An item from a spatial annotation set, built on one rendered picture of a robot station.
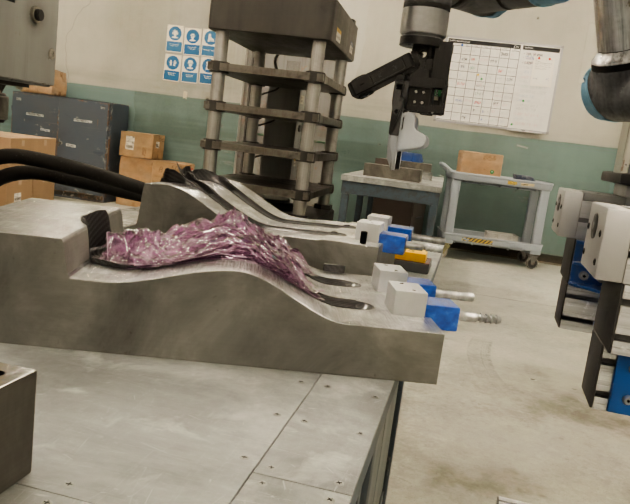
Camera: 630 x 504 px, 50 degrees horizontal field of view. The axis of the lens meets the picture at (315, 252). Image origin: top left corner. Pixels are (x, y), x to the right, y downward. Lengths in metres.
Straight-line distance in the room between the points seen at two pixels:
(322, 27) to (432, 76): 3.96
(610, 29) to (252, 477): 1.21
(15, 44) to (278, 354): 1.11
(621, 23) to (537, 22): 6.23
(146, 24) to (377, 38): 2.67
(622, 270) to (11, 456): 0.71
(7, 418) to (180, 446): 0.13
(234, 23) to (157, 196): 4.21
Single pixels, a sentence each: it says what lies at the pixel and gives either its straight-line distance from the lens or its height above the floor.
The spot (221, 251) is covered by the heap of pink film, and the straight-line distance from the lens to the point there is 0.72.
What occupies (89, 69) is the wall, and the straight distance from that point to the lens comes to 8.69.
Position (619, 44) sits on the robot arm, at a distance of 1.51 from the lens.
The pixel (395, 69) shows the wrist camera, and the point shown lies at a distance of 1.13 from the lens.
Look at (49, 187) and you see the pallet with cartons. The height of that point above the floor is 0.33.
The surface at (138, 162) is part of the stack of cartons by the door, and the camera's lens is 7.94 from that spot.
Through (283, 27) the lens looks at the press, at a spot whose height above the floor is 1.77.
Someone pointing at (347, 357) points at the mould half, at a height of 0.82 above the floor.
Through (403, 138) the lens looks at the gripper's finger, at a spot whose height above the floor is 1.05.
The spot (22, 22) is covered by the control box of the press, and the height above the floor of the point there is 1.20.
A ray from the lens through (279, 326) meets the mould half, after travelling 0.68.
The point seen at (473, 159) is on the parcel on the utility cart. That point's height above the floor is 1.00.
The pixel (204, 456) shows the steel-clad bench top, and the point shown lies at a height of 0.80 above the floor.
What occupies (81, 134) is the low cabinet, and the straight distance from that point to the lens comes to 8.11.
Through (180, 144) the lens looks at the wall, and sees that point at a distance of 8.16.
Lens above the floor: 1.03
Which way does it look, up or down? 10 degrees down
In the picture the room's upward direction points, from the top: 7 degrees clockwise
